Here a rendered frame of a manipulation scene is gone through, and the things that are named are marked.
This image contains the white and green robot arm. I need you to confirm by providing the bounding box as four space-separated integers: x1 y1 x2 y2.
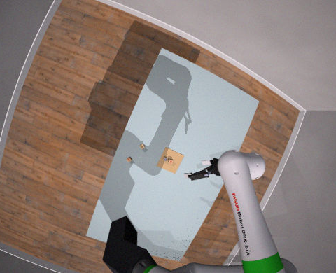
132 150 298 273

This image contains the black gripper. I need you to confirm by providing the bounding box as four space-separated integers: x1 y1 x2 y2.
184 158 220 181

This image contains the tan square mat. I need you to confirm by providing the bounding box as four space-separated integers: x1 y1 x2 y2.
157 147 184 173

